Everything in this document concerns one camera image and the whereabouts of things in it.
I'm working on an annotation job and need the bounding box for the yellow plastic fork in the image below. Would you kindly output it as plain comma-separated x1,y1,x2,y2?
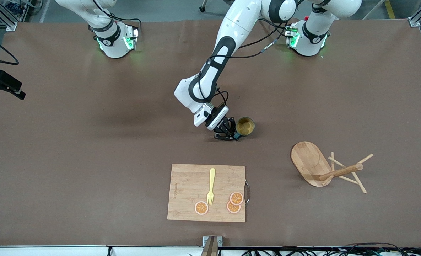
207,167,216,206

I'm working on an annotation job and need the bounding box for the bamboo cutting board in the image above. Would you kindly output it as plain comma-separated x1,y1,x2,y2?
167,164,250,223

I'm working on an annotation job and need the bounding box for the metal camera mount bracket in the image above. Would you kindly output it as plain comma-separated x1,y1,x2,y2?
203,236,223,256

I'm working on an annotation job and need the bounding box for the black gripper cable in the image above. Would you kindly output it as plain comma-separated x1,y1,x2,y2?
196,18,286,107
0,31,20,65

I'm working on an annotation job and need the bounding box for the office chair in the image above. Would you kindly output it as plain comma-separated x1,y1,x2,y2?
199,0,236,15

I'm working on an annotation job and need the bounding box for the black cable bundle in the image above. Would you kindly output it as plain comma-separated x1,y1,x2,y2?
239,243,421,256

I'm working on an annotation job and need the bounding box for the wooden mug tree rack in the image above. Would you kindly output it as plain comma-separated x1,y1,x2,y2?
290,141,374,194

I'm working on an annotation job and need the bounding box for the teal cup yellow inside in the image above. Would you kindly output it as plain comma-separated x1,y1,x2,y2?
234,117,255,140

